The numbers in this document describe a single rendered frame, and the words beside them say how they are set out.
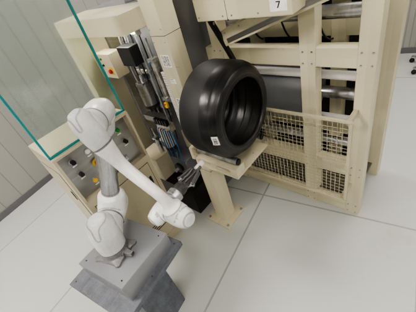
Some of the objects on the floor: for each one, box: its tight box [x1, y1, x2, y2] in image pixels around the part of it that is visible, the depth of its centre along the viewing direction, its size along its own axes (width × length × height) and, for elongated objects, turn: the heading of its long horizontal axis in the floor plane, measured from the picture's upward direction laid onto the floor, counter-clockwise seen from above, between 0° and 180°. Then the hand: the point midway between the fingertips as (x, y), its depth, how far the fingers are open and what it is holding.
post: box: [137, 0, 235, 220], centre depth 182 cm, size 13×13×250 cm
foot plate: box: [206, 202, 245, 230], centre depth 257 cm, size 27×27×2 cm
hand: (199, 165), depth 160 cm, fingers closed
